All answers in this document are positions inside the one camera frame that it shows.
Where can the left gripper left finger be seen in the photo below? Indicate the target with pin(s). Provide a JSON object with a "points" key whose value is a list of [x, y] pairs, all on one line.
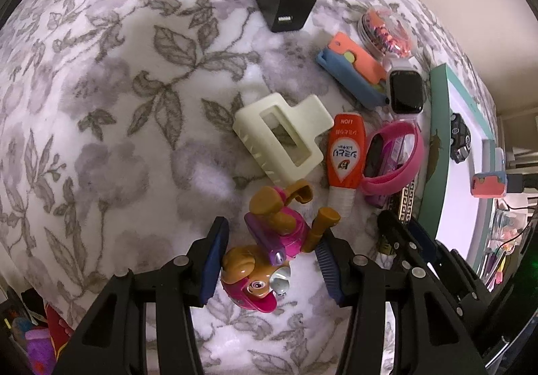
{"points": [[111, 338]]}

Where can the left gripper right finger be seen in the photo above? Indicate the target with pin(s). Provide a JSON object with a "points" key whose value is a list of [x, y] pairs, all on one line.
{"points": [[430, 337]]}

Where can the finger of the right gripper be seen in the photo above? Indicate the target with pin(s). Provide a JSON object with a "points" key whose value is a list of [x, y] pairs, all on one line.
{"points": [[400, 239]]}

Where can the gold patterned lighter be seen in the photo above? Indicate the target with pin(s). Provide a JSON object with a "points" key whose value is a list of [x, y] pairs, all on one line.
{"points": [[403, 202]]}

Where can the pink fitness band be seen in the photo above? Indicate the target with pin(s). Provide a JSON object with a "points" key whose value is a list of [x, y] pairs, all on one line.
{"points": [[414, 150]]}

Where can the purple lip balm tube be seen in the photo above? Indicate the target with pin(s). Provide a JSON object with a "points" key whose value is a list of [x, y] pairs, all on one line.
{"points": [[385, 157]]}

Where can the black toy car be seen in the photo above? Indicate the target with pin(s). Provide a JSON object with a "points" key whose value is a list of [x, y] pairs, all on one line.
{"points": [[460, 139]]}

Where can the orange glue tube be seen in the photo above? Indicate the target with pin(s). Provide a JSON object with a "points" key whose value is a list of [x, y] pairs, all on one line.
{"points": [[345, 161]]}

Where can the pink dog toy figure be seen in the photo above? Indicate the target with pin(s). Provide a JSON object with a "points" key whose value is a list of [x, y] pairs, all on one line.
{"points": [[254, 276]]}

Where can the white smartwatch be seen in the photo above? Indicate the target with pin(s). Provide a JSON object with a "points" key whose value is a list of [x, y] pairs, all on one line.
{"points": [[404, 86]]}

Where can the cream hair claw clip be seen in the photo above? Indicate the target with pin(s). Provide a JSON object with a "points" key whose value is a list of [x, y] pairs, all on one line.
{"points": [[282, 138]]}

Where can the orange blue utility knife toy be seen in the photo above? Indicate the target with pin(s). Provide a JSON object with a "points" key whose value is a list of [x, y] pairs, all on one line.
{"points": [[355, 70]]}

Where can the black USB charger cube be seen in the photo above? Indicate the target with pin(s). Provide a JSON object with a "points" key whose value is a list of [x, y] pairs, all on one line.
{"points": [[285, 15]]}

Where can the teal white box lid tray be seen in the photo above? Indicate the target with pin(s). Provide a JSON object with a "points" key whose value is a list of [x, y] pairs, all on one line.
{"points": [[448, 211]]}

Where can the black power adapter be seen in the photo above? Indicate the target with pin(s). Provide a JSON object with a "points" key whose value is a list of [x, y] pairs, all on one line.
{"points": [[515, 183]]}

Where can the floral white blanket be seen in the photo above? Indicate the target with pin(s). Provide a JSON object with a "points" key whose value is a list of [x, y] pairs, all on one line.
{"points": [[117, 142]]}

